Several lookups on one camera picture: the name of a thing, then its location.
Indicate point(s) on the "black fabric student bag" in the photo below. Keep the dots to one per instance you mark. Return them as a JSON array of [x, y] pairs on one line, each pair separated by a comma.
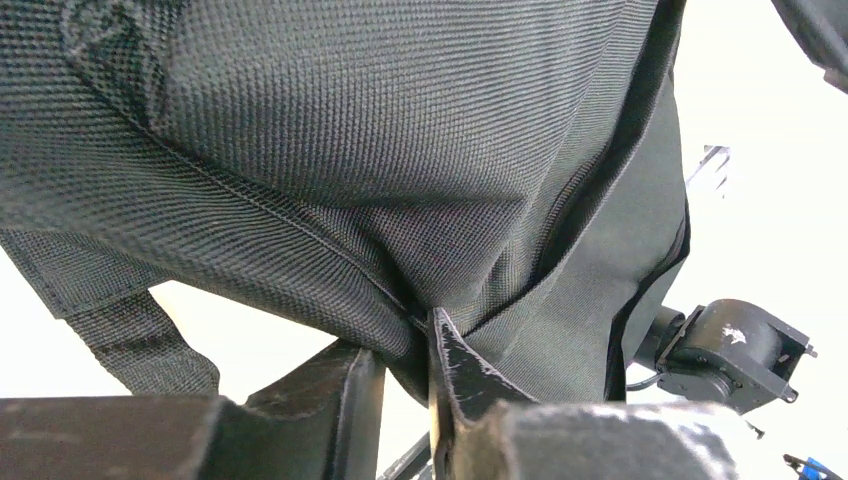
[[352, 166]]

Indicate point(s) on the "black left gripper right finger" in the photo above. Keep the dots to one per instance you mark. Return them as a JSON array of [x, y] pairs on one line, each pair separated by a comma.
[[484, 427]]

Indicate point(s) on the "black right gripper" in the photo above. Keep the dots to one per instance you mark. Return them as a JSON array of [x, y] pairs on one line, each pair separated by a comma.
[[730, 352]]

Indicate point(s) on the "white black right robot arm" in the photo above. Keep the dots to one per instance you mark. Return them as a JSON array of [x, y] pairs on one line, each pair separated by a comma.
[[652, 334]]

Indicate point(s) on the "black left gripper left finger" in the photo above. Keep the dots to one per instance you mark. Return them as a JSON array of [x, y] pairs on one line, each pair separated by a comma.
[[321, 421]]

